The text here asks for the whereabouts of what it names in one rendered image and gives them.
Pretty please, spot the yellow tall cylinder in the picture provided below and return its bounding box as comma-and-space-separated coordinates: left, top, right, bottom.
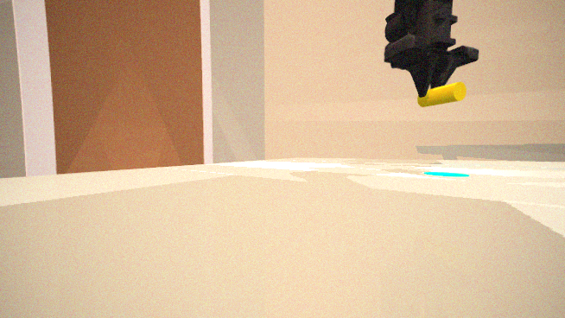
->
417, 82, 467, 107

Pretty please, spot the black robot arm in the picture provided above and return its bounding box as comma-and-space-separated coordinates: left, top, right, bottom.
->
385, 0, 453, 70

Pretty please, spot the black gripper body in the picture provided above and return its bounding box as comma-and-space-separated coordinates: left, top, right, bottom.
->
384, 8, 479, 67

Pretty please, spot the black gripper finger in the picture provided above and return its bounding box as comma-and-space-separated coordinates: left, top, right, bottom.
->
430, 58, 464, 89
400, 54, 439, 98

